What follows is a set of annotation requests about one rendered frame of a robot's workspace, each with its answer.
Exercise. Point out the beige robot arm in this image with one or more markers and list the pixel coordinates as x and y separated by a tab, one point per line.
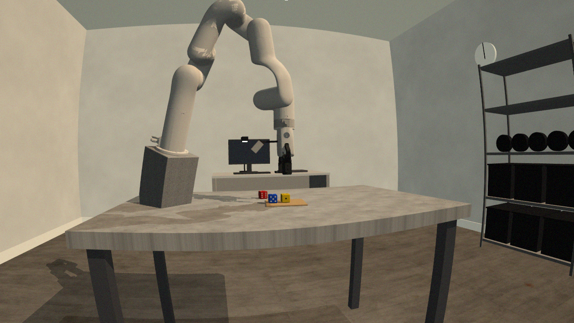
190	78

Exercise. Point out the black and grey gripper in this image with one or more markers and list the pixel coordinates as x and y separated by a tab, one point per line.
285	149

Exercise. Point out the tan flat mat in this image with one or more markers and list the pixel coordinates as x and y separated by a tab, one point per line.
293	202

